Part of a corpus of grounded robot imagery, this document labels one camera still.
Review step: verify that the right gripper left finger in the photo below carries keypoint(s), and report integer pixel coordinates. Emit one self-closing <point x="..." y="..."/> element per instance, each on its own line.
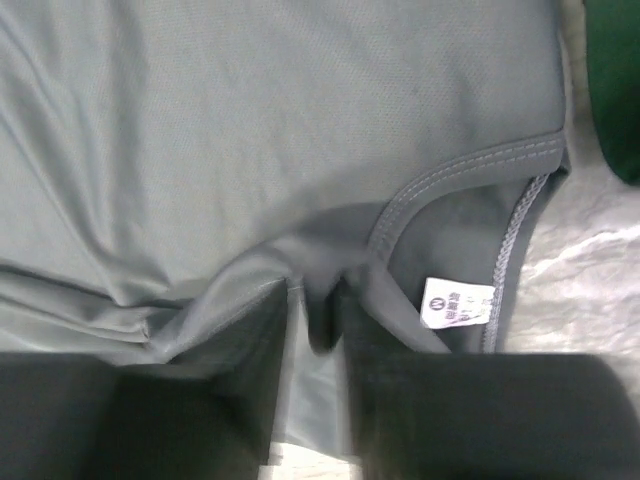
<point x="206" y="414"/>

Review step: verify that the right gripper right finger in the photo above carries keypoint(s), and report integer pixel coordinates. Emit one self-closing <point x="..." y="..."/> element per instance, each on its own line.
<point x="431" y="415"/>

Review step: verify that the dark grey t shirt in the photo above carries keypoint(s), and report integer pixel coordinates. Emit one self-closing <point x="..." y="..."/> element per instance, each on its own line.
<point x="165" y="163"/>

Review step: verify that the folded white t shirt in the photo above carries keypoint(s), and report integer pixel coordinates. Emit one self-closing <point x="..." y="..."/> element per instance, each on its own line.
<point x="580" y="280"/>

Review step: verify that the folded dark green t shirt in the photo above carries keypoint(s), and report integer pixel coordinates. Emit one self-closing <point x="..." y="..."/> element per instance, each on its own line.
<point x="612" y="55"/>

